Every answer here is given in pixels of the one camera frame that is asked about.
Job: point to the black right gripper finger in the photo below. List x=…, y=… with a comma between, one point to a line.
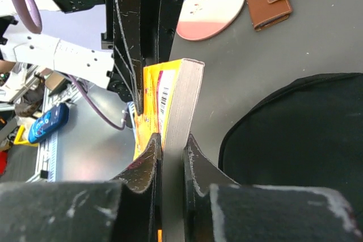
x=168, y=16
x=129, y=19

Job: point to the blue pencil case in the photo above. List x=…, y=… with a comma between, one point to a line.
x=48, y=123

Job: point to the orange paperback book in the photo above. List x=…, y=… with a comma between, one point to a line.
x=170, y=95

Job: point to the grey cable duct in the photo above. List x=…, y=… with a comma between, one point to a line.
x=46, y=160

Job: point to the cream floral plate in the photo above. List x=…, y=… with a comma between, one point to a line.
x=203, y=19

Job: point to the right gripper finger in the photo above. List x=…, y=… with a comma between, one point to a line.
x=219, y=209
x=118, y=210

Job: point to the black student backpack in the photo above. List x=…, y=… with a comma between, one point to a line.
x=308, y=133

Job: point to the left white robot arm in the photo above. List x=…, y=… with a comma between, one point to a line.
x=22, y=40

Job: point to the brown leather wallet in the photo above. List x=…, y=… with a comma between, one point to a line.
x=266, y=13

